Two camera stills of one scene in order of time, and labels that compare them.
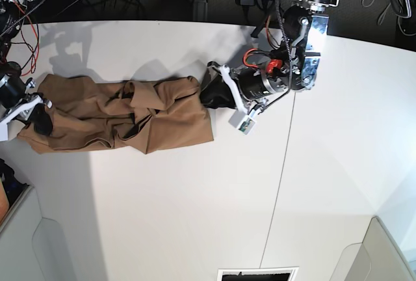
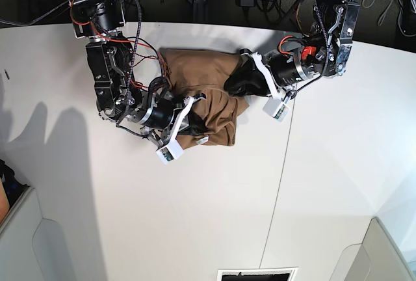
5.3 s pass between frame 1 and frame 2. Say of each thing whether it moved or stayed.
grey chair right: stayed
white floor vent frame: stayed
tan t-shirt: moved
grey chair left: stayed
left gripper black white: moved
